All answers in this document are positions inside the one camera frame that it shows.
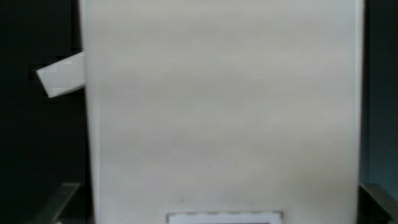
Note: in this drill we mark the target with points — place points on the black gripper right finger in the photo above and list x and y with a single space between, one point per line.
377 211

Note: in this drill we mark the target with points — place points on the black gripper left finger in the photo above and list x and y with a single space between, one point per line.
67 209

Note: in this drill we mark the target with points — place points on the white cabinet body box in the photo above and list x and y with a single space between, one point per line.
62 76

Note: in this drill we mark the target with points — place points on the white cabinet top with knob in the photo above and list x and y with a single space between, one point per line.
224 110

